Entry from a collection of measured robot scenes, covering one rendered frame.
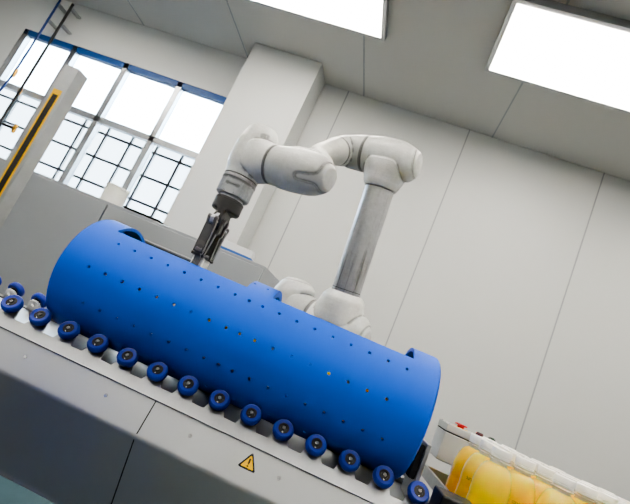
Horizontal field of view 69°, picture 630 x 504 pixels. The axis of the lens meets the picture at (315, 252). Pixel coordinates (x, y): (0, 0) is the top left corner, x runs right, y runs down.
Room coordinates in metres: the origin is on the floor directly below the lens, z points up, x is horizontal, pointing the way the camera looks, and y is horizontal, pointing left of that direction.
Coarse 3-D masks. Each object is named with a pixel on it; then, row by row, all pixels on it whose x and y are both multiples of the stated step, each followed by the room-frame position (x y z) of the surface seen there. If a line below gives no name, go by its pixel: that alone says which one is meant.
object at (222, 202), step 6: (216, 198) 1.13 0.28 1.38; (222, 198) 1.12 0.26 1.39; (228, 198) 1.11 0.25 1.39; (216, 204) 1.12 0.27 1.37; (222, 204) 1.12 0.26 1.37; (228, 204) 1.12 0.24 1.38; (234, 204) 1.12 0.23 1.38; (240, 204) 1.13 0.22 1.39; (216, 210) 1.12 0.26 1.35; (222, 210) 1.11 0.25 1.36; (228, 210) 1.12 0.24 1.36; (234, 210) 1.13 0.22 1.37; (240, 210) 1.14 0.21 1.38; (222, 216) 1.12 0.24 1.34; (228, 216) 1.16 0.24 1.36; (234, 216) 1.14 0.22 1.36; (228, 222) 1.18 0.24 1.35; (216, 228) 1.13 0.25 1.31
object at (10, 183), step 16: (64, 80) 1.56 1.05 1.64; (80, 80) 1.59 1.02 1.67; (48, 96) 1.56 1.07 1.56; (64, 96) 1.56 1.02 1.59; (48, 112) 1.56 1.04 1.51; (64, 112) 1.60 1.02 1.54; (32, 128) 1.56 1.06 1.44; (48, 128) 1.57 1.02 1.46; (32, 144) 1.56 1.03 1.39; (48, 144) 1.61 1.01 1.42; (16, 160) 1.56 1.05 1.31; (32, 160) 1.58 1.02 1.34; (0, 176) 1.56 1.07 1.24; (16, 176) 1.56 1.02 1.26; (0, 192) 1.56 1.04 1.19; (16, 192) 1.59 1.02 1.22; (0, 208) 1.57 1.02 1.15; (0, 224) 1.60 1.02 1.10
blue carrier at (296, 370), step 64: (64, 256) 1.05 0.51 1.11; (128, 256) 1.05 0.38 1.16; (64, 320) 1.11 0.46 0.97; (128, 320) 1.04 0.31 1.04; (192, 320) 1.01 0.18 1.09; (256, 320) 1.01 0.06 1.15; (320, 320) 1.03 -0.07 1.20; (256, 384) 1.01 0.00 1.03; (320, 384) 0.98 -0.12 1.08; (384, 384) 0.97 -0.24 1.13; (384, 448) 0.98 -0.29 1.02
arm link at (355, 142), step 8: (344, 136) 1.49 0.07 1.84; (352, 136) 1.49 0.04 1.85; (360, 136) 1.49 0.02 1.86; (368, 136) 1.48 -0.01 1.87; (352, 144) 1.48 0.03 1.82; (360, 144) 1.47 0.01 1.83; (352, 152) 1.49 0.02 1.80; (360, 152) 1.48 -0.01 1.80; (352, 160) 1.50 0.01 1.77; (352, 168) 1.54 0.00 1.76; (360, 168) 1.52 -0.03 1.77
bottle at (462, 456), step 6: (474, 444) 1.08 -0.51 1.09; (462, 450) 1.08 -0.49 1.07; (468, 450) 1.07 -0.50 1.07; (474, 450) 1.07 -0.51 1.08; (456, 456) 1.09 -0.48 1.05; (462, 456) 1.07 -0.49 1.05; (468, 456) 1.06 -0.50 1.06; (456, 462) 1.08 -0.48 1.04; (462, 462) 1.07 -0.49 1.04; (456, 468) 1.07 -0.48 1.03; (450, 474) 1.09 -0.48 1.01; (456, 474) 1.07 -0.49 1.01; (450, 480) 1.08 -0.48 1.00; (456, 480) 1.07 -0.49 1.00; (450, 486) 1.07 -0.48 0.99
